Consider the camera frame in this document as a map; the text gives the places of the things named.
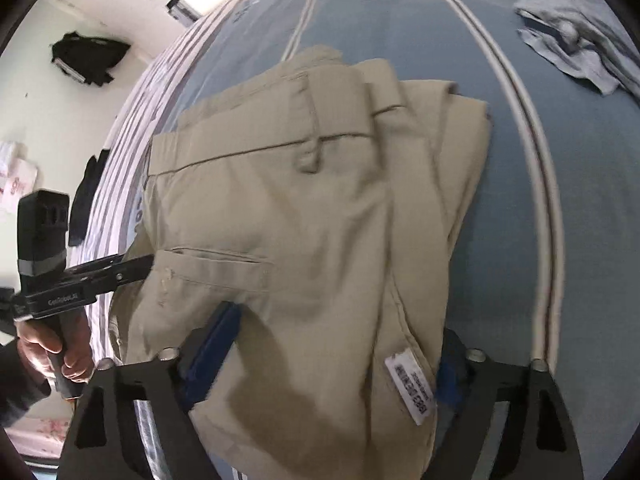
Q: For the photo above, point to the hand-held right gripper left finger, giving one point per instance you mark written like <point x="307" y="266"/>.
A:
<point x="215" y="350"/>

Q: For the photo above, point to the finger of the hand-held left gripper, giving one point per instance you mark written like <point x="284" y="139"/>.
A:
<point x="120" y="270"/>

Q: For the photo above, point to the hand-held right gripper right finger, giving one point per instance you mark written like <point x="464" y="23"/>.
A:
<point x="452" y="380"/>

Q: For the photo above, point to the khaki pants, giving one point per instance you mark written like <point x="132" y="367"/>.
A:
<point x="310" y="235"/>

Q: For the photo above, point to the person's left forearm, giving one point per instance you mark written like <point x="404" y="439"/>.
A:
<point x="17" y="390"/>

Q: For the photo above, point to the pile of grey clothes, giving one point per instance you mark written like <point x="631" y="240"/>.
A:
<point x="575" y="55"/>

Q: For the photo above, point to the person's left hand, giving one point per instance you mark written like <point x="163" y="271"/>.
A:
<point x="35" y="345"/>

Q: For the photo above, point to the dark cloth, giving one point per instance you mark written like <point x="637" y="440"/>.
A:
<point x="82" y="200"/>

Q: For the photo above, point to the white tote bag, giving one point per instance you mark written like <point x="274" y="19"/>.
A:
<point x="17" y="180"/>

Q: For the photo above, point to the pink floral cloth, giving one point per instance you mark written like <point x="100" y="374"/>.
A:
<point x="40" y="432"/>

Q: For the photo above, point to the black jacket with white stripes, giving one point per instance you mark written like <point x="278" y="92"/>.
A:
<point x="90" y="55"/>

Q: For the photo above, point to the bed with blue sheet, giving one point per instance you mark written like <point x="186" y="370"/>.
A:
<point x="425" y="35"/>

